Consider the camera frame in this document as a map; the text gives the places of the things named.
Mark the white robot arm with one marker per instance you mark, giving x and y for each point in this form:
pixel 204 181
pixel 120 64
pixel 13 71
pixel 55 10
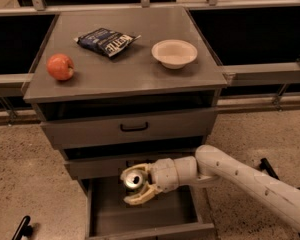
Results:
pixel 206 167

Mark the grey middle drawer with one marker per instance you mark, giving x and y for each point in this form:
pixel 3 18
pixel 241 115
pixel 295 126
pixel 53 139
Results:
pixel 113 165

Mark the metal window railing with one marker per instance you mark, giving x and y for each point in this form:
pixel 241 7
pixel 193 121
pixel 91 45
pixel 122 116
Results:
pixel 150 4

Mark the blue chip bag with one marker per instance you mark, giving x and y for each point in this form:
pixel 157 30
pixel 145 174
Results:
pixel 105 42

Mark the grey open bottom drawer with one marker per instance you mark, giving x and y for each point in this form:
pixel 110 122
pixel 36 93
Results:
pixel 177 215

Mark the black caster leg left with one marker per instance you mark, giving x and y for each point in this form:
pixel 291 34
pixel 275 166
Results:
pixel 24 229

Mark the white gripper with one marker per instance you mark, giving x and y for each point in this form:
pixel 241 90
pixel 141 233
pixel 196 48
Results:
pixel 162 175

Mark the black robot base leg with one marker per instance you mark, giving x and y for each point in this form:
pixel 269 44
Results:
pixel 265 165

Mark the green soda can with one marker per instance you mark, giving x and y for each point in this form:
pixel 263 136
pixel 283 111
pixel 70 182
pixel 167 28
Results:
pixel 134 180

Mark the red apple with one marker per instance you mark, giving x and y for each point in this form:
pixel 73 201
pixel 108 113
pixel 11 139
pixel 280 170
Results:
pixel 60 67

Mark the white bowl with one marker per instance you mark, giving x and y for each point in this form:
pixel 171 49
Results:
pixel 174 54

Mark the grey metal drawer cabinet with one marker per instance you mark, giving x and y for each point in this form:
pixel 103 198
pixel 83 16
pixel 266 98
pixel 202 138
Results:
pixel 131 82

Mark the grey top drawer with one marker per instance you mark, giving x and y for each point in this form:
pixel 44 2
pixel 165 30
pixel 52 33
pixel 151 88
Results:
pixel 129 128

